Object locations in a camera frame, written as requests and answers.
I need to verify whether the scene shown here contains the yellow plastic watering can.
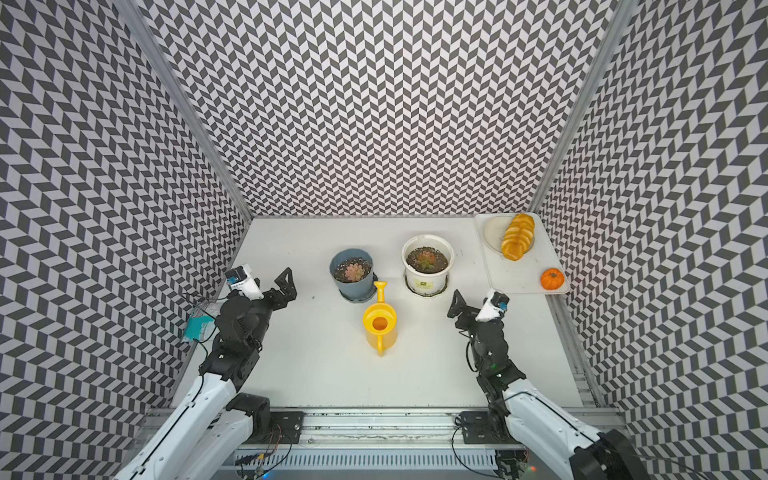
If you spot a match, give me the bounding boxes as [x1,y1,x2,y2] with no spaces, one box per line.
[362,281,398,357]

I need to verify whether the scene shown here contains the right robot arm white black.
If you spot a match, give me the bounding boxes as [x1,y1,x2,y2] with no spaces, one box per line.
[447,289,650,479]

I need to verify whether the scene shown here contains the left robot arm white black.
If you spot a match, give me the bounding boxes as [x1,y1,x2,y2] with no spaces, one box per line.
[115,265,297,479]

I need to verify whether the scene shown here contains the green red succulent plant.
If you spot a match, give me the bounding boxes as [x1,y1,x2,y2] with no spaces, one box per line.
[414,247,439,273]

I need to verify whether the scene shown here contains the pink succulent plant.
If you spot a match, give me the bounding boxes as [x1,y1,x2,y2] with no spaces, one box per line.
[343,262,369,283]

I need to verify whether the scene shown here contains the teal tissue packet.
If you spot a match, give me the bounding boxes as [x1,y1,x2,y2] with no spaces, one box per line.
[182,303,218,343]

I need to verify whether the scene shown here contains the white plastic flower pot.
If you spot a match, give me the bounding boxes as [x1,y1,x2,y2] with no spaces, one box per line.
[401,234,455,298]

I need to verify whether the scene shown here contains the white cutting board tray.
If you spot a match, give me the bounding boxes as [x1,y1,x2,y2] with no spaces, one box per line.
[474,212,571,295]

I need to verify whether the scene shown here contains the blue plastic flower pot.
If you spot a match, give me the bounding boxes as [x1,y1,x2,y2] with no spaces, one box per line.
[329,248,376,303]

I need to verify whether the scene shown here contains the white round plate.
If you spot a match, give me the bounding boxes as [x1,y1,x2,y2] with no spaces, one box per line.
[482,216,512,254]

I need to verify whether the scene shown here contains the small orange pumpkin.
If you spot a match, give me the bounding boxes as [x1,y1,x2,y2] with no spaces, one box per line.
[540,268,566,291]

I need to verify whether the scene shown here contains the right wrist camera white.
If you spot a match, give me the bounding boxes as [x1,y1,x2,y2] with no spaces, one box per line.
[475,289,510,323]

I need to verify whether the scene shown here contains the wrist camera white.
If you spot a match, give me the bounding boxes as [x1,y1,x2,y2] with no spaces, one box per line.
[224,264,264,300]
[475,289,510,323]

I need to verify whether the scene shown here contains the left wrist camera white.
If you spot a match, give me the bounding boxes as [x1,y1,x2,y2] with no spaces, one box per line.
[224,264,264,300]

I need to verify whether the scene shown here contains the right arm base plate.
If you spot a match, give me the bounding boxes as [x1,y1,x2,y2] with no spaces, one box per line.
[454,410,519,445]

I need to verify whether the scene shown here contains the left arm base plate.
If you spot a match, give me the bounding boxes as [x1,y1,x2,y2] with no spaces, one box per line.
[246,410,305,445]

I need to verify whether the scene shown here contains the aluminium front rail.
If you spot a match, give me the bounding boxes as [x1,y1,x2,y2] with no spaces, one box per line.
[272,407,514,449]

